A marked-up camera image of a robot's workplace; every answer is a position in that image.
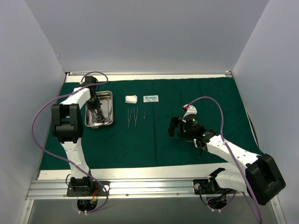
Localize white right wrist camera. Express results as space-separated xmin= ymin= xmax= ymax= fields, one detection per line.
xmin=182 ymin=105 xmax=197 ymax=122

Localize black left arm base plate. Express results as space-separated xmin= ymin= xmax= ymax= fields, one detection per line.
xmin=66 ymin=179 xmax=107 ymax=197

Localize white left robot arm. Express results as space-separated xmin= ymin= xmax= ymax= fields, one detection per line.
xmin=51 ymin=76 xmax=102 ymax=196

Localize white green labelled packet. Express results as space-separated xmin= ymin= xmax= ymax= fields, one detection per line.
xmin=143 ymin=95 xmax=159 ymax=103

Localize steel tweezers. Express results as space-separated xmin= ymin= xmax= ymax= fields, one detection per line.
xmin=128 ymin=108 xmax=132 ymax=127
xmin=133 ymin=108 xmax=138 ymax=126

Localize aluminium back frame rail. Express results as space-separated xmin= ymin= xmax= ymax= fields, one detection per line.
xmin=66 ymin=70 xmax=232 ymax=76

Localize aluminium front frame rail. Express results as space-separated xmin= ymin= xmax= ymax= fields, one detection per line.
xmin=25 ymin=176 xmax=279 ymax=200

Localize steel surgical scissors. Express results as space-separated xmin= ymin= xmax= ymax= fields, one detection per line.
xmin=91 ymin=112 xmax=106 ymax=124

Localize stainless steel instrument tray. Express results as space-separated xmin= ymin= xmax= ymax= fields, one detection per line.
xmin=85 ymin=91 xmax=114 ymax=128

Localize white gauze pad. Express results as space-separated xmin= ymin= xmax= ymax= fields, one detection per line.
xmin=125 ymin=95 xmax=138 ymax=104

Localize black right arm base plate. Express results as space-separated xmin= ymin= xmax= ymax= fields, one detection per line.
xmin=192 ymin=179 xmax=235 ymax=195

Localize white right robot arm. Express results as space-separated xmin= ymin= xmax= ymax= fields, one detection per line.
xmin=168 ymin=113 xmax=286 ymax=205

